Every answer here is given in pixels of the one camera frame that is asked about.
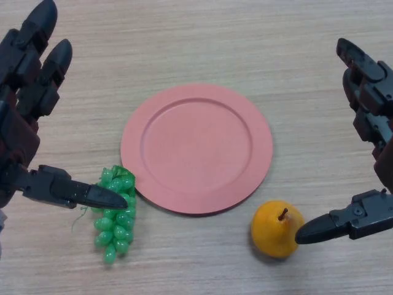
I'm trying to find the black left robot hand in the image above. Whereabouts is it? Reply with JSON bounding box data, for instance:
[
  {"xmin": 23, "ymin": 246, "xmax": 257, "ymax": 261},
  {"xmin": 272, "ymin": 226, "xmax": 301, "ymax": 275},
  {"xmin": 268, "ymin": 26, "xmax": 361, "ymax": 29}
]
[{"xmin": 0, "ymin": 0, "xmax": 129, "ymax": 211}]

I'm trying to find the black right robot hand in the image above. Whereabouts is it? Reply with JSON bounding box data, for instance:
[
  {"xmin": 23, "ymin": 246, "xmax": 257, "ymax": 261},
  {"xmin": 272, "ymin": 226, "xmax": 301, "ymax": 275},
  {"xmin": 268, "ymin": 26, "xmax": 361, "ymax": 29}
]
[{"xmin": 294, "ymin": 37, "xmax": 393, "ymax": 245}]

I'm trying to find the yellow pear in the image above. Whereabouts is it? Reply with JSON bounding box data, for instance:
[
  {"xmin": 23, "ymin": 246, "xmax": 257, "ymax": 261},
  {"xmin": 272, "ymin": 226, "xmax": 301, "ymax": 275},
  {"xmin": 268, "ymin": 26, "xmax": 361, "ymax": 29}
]
[{"xmin": 251, "ymin": 200, "xmax": 306, "ymax": 259}]

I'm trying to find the pink round plate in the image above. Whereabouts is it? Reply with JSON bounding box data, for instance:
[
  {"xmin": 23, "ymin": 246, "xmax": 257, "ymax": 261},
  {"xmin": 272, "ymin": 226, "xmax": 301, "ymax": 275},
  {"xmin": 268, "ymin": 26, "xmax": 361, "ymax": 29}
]
[{"xmin": 120, "ymin": 84, "xmax": 274, "ymax": 218}]

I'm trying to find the green grape bunch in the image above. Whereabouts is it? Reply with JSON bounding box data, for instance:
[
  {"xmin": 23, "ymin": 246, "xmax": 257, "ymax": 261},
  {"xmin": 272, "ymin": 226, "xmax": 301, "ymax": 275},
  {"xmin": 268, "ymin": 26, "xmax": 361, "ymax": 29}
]
[{"xmin": 72, "ymin": 165, "xmax": 138, "ymax": 267}]

